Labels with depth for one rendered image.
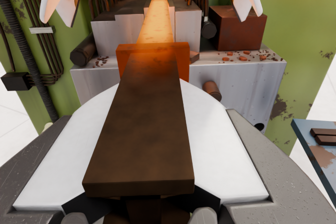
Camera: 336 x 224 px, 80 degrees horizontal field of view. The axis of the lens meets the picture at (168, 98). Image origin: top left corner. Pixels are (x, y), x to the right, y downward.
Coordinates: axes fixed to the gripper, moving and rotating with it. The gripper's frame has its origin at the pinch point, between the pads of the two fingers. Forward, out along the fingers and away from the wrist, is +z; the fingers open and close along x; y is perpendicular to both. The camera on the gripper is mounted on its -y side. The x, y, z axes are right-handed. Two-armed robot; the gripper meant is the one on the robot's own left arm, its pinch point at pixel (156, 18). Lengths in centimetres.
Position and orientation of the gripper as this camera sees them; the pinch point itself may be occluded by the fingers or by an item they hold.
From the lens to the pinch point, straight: 19.7
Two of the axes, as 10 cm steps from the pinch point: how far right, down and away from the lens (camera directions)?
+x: 10.0, -0.3, 0.0
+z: 0.1, 4.6, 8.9
